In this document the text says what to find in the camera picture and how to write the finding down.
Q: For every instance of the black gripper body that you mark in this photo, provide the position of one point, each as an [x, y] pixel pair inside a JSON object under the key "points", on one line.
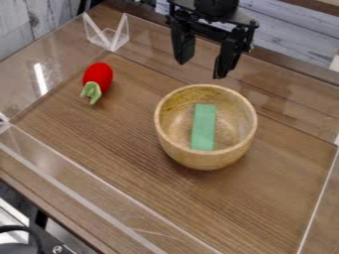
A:
{"points": [[215, 19]]}

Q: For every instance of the wooden bowl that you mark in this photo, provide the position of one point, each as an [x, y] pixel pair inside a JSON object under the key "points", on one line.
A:
{"points": [[235, 126]]}

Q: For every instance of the red plush radish toy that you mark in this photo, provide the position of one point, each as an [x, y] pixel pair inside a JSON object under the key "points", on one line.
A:
{"points": [[96, 81]]}

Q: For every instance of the green rectangular block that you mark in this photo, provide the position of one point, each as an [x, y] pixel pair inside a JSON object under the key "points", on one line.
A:
{"points": [[203, 127]]}

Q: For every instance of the clear acrylic corner bracket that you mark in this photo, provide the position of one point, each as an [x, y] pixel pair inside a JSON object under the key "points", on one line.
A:
{"points": [[107, 38]]}

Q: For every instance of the black table clamp bracket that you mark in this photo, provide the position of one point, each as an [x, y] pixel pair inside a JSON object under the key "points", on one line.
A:
{"points": [[56, 239]]}

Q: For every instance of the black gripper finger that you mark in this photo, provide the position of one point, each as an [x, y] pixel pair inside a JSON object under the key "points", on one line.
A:
{"points": [[183, 41], [227, 58]]}

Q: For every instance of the clear acrylic tray wall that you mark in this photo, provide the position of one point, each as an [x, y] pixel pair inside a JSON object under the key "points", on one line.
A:
{"points": [[107, 218]]}

